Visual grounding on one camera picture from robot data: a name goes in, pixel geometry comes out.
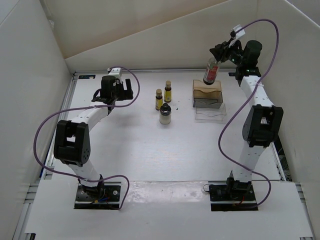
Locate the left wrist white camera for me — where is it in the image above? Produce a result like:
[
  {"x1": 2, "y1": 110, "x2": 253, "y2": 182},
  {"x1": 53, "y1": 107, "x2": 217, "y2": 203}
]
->
[{"x1": 107, "y1": 67, "x2": 122, "y2": 78}]

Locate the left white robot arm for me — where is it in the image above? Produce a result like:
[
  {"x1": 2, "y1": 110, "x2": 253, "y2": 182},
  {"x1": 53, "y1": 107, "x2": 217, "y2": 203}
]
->
[{"x1": 53, "y1": 73, "x2": 134, "y2": 200}]

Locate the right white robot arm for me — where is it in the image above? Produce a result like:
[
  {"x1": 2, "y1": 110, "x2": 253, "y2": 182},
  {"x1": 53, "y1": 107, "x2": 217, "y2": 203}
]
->
[{"x1": 209, "y1": 40, "x2": 284, "y2": 205}]

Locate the tiered clear acrylic rack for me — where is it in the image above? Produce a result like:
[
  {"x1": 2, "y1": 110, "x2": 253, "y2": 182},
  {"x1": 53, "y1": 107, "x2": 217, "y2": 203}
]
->
[{"x1": 192, "y1": 79, "x2": 227, "y2": 123}]

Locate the aluminium table frame rail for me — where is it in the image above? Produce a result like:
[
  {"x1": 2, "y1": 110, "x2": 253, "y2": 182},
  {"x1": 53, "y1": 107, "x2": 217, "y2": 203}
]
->
[{"x1": 72, "y1": 67, "x2": 251, "y2": 76}]

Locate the red label sauce bottle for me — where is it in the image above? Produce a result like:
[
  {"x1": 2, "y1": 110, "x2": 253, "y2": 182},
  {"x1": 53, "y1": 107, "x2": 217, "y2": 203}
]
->
[{"x1": 203, "y1": 57, "x2": 220, "y2": 85}]

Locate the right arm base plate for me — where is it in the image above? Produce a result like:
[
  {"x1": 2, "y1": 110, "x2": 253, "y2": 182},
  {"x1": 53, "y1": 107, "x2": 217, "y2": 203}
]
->
[{"x1": 202, "y1": 183, "x2": 259, "y2": 212}]

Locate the front yellow label bottle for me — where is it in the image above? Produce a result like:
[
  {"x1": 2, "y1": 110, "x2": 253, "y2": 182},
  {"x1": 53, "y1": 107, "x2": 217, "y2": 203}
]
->
[{"x1": 155, "y1": 89, "x2": 163, "y2": 111}]

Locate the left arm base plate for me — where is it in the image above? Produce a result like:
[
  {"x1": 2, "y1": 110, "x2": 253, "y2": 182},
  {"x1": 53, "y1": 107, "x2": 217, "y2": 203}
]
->
[{"x1": 73, "y1": 181, "x2": 122, "y2": 210}]

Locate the rear yellow label bottle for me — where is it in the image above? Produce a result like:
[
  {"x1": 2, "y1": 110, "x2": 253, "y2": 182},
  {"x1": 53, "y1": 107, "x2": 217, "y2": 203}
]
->
[{"x1": 164, "y1": 80, "x2": 172, "y2": 103}]

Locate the yellow label bottle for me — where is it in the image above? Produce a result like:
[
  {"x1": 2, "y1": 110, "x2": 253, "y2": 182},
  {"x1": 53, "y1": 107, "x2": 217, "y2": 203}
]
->
[
  {"x1": 155, "y1": 89, "x2": 163, "y2": 111},
  {"x1": 164, "y1": 80, "x2": 172, "y2": 103}
]

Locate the white powder jar black cap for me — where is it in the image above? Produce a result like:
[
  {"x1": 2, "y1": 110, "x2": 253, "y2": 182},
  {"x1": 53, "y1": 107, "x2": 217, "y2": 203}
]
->
[{"x1": 159, "y1": 103, "x2": 172, "y2": 125}]

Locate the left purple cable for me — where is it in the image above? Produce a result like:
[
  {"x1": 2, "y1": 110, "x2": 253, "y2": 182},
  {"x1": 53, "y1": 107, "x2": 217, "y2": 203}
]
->
[{"x1": 33, "y1": 66, "x2": 141, "y2": 210}]

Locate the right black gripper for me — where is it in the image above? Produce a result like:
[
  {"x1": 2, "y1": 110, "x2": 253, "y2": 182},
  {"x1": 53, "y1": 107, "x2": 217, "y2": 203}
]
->
[{"x1": 209, "y1": 38, "x2": 245, "y2": 67}]

